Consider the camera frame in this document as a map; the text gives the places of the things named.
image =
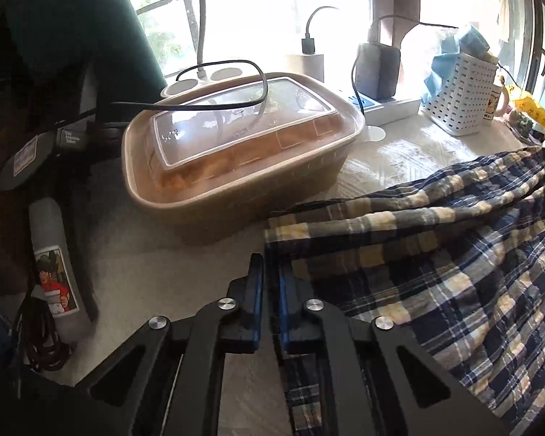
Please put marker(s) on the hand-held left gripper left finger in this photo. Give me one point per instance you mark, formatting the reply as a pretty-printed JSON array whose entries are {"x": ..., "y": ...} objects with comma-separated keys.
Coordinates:
[{"x": 254, "y": 302}]

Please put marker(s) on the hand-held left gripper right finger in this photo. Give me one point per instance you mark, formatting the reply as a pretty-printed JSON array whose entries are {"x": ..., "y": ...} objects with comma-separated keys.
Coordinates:
[{"x": 286, "y": 320}]

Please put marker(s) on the plaid pants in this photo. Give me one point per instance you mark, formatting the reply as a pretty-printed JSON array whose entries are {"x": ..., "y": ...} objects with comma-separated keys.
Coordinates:
[{"x": 436, "y": 245}]

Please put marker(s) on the brown lidded food container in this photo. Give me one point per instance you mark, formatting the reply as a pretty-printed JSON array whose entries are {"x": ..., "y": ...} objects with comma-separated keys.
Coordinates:
[{"x": 236, "y": 159}]

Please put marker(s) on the white round disc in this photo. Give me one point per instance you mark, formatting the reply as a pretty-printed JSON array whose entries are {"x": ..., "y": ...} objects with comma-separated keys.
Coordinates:
[{"x": 374, "y": 134}]

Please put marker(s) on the white textured tablecloth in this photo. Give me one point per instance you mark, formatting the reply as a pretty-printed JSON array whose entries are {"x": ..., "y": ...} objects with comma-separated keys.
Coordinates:
[{"x": 413, "y": 154}]

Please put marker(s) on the white tube cartoon label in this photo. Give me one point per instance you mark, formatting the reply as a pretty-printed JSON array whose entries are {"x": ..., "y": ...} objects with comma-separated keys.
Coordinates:
[{"x": 50, "y": 236}]

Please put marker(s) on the white tray round wells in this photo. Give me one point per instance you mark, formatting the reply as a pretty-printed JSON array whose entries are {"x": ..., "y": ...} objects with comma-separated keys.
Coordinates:
[{"x": 186, "y": 85}]

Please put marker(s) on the white power strip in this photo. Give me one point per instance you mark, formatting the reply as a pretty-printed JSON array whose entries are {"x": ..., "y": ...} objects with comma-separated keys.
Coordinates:
[{"x": 390, "y": 110}]

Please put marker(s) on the white USB charger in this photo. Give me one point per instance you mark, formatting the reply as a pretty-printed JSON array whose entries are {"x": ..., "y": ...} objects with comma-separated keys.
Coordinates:
[{"x": 306, "y": 67}]

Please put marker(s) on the black labelled plug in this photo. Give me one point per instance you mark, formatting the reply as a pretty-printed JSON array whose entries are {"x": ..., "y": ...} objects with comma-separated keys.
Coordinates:
[{"x": 70, "y": 136}]

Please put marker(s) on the dark power adapter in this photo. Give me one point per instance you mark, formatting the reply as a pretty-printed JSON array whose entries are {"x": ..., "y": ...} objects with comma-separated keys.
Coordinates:
[{"x": 381, "y": 70}]

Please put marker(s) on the black oval labelled device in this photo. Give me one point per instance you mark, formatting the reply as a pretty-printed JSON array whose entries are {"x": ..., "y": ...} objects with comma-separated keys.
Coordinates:
[{"x": 27, "y": 163}]

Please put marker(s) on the white perforated basket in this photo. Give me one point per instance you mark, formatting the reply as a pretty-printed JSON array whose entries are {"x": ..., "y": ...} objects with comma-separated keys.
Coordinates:
[{"x": 458, "y": 95}]

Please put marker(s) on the light blue plastic bag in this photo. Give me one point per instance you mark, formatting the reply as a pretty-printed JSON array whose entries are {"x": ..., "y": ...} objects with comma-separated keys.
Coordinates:
[{"x": 440, "y": 70}]

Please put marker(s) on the cartoon bear mug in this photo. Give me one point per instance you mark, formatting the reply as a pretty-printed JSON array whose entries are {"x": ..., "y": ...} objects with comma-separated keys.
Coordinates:
[{"x": 493, "y": 104}]

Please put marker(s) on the green figurine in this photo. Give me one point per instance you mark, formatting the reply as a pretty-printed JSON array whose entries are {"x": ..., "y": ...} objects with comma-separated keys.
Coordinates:
[{"x": 522, "y": 123}]

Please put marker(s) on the yellow snack bag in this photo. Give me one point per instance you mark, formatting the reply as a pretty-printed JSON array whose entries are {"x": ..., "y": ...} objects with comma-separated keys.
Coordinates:
[{"x": 529, "y": 104}]

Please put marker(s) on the blue bag roll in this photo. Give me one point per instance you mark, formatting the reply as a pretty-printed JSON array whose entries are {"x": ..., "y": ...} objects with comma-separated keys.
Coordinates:
[{"x": 465, "y": 41}]

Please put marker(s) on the teal curtain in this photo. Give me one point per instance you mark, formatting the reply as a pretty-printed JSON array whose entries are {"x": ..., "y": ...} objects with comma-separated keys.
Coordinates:
[{"x": 81, "y": 18}]

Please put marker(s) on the yellow snack packets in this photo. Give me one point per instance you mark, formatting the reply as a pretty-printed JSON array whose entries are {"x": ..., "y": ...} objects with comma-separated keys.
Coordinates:
[{"x": 490, "y": 58}]

